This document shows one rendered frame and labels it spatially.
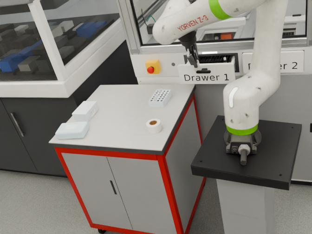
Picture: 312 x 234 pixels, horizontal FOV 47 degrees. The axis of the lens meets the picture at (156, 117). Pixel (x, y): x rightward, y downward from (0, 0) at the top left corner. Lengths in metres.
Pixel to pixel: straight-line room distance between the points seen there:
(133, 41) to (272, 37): 0.91
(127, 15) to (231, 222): 1.18
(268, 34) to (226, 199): 0.72
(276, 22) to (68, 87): 1.26
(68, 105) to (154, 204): 0.84
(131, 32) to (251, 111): 0.93
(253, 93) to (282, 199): 1.13
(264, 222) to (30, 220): 1.63
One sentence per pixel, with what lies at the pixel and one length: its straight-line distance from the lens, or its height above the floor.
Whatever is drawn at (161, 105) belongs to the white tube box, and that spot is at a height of 0.77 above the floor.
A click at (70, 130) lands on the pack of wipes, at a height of 0.80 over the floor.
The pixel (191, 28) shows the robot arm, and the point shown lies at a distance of 1.35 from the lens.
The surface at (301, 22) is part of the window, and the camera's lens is 1.83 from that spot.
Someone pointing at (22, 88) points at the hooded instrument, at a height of 0.87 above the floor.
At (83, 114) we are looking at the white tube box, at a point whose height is 0.81.
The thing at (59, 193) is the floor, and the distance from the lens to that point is 2.77.
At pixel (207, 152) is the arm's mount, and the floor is 0.81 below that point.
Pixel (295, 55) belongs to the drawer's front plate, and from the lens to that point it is 1.86.
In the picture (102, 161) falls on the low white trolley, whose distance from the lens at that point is 1.80.
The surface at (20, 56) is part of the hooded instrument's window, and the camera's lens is 2.20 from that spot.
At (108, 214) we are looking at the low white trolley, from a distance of 2.11.
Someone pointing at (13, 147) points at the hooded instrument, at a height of 0.31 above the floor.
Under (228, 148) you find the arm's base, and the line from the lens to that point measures 1.41.
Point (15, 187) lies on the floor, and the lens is 3.04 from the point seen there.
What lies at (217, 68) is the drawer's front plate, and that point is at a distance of 1.82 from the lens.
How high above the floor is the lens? 1.72
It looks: 32 degrees down
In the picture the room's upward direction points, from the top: 14 degrees counter-clockwise
